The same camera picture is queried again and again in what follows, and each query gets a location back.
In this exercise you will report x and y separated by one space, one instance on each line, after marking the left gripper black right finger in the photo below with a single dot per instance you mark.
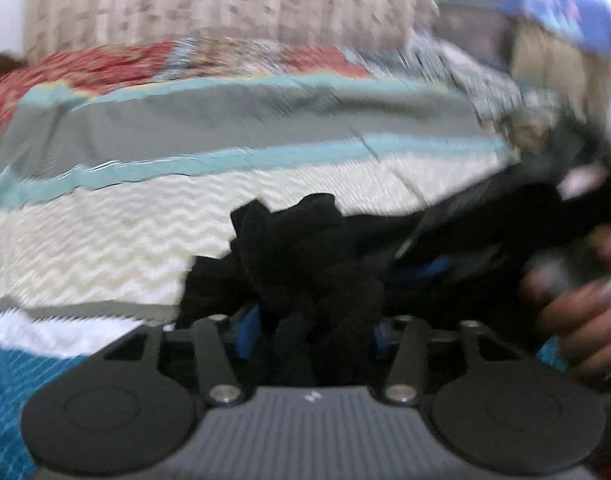
489 403

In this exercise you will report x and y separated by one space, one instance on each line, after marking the black pants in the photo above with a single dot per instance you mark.
336 274

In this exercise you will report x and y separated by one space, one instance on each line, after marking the pile of clothes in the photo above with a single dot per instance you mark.
559 45

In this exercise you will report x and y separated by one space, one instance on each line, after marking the patterned bed sheet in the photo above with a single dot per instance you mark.
106 200

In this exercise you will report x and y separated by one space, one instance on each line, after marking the person's right hand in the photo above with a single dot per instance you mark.
580 320

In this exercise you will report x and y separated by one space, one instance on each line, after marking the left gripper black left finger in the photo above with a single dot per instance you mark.
132 404

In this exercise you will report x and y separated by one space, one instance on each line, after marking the red floral quilt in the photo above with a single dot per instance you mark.
100 70

